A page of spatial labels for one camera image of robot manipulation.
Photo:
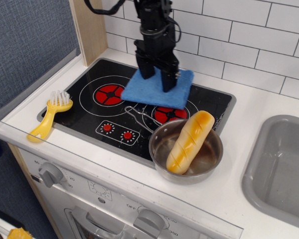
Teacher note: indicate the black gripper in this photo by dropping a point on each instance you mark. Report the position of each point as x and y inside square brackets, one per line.
[157, 51]

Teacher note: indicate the blue cloth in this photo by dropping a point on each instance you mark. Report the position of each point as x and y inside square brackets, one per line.
[149, 91]

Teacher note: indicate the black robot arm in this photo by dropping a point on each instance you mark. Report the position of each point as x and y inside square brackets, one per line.
[154, 16]

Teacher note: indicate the black toy stove top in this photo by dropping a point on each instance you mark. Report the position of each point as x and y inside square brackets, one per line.
[100, 117]

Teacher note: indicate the toy bread loaf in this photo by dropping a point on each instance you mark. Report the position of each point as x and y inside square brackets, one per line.
[189, 142]

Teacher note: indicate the yellow dish brush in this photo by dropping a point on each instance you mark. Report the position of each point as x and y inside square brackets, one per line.
[59, 102]

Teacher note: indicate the grey left oven knob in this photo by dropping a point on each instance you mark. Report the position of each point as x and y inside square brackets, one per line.
[50, 174]

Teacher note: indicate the grey oven knob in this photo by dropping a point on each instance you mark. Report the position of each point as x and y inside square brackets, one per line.
[50, 174]
[149, 221]

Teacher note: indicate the grey right oven knob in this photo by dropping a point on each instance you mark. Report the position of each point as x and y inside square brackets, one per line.
[149, 221]

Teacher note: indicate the white toy oven front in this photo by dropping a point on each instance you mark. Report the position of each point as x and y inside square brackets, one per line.
[83, 209]

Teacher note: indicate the grey sink basin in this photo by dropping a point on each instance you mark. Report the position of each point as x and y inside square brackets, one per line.
[271, 180]

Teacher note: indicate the yellow object bottom left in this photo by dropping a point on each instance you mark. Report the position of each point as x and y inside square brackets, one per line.
[19, 233]

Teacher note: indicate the steel saucepan with handle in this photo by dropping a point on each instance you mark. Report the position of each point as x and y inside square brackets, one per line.
[162, 141]

